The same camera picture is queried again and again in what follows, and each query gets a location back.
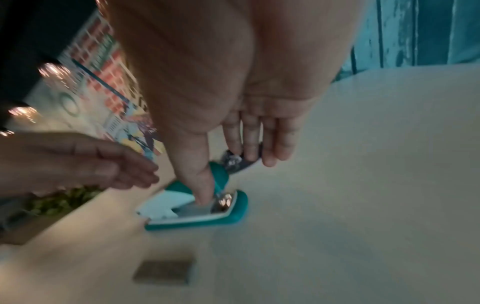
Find person's left hand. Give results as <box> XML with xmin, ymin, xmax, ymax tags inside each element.
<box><xmin>0</xmin><ymin>131</ymin><xmax>161</xmax><ymax>199</ymax></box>

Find person's right hand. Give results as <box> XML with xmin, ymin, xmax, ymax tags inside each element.
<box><xmin>106</xmin><ymin>0</ymin><xmax>367</xmax><ymax>206</ymax></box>

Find grey block of staples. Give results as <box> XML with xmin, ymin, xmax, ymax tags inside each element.
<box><xmin>131</xmin><ymin>258</ymin><xmax>197</xmax><ymax>285</ymax></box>

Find teal and white stapler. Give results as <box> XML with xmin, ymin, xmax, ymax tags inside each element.
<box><xmin>134</xmin><ymin>142</ymin><xmax>249</xmax><ymax>231</ymax></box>

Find green leafy item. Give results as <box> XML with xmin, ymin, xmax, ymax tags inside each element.
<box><xmin>29</xmin><ymin>185</ymin><xmax>105</xmax><ymax>217</ymax></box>

